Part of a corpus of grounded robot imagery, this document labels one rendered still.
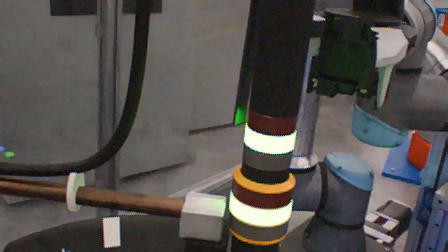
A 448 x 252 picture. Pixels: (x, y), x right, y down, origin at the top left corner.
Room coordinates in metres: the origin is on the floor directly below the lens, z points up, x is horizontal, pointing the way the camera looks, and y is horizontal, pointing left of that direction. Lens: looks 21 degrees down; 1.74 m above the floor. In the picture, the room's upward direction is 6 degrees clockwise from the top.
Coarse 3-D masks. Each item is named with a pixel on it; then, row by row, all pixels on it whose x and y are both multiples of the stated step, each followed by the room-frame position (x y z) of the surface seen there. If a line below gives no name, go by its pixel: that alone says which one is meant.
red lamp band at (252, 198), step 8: (232, 184) 0.32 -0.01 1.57; (232, 192) 0.32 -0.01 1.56; (240, 192) 0.31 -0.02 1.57; (248, 192) 0.30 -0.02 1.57; (256, 192) 0.30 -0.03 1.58; (288, 192) 0.31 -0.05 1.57; (240, 200) 0.31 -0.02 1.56; (248, 200) 0.30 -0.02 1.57; (256, 200) 0.30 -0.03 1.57; (264, 200) 0.30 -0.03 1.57; (272, 200) 0.30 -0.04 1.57; (280, 200) 0.30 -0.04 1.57; (288, 200) 0.31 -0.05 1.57
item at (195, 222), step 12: (192, 192) 0.34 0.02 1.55; (192, 204) 0.32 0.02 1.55; (180, 216) 0.31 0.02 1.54; (192, 216) 0.31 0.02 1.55; (204, 216) 0.31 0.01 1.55; (216, 216) 0.31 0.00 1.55; (180, 228) 0.31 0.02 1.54; (192, 228) 0.31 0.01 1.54; (204, 228) 0.31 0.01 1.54; (216, 228) 0.31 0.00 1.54; (228, 228) 0.33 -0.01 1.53; (192, 240) 0.31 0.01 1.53; (204, 240) 0.31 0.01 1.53; (216, 240) 0.31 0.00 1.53
